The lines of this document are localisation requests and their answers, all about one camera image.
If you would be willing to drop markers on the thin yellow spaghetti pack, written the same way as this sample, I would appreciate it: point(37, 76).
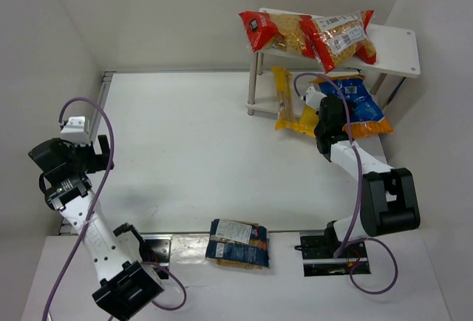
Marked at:
point(286, 118)

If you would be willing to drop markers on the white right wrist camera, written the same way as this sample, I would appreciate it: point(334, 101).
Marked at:
point(313, 98)

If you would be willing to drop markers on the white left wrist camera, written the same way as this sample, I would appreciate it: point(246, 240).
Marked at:
point(76, 131)

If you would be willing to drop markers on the dark blue pasta bag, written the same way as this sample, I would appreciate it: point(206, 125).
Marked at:
point(238, 244)

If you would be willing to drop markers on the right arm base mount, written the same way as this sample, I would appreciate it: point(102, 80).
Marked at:
point(318, 260)

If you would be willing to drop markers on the white two-tier shelf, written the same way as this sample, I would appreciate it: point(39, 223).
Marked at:
point(397, 61)

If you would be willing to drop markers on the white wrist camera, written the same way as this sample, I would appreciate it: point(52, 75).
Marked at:
point(313, 98)
point(76, 131)

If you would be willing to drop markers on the red pasta bag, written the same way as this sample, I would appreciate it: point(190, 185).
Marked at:
point(336, 39)
point(280, 31)

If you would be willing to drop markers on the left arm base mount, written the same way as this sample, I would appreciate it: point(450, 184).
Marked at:
point(157, 249)

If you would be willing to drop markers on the wide yellow spaghetti pack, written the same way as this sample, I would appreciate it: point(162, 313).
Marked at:
point(308, 121)

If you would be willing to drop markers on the red pasta bag right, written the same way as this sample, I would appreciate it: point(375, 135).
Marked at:
point(336, 39)

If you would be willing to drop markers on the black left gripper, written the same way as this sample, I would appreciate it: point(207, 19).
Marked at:
point(95, 157)

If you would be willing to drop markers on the red pasta bag left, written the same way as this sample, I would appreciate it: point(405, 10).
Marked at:
point(280, 31)

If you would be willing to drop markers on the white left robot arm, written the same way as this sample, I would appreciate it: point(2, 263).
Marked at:
point(127, 284)

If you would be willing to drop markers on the blue orange pasta bag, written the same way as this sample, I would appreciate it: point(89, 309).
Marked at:
point(366, 118)

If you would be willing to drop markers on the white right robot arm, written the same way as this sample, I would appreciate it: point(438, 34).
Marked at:
point(386, 201)

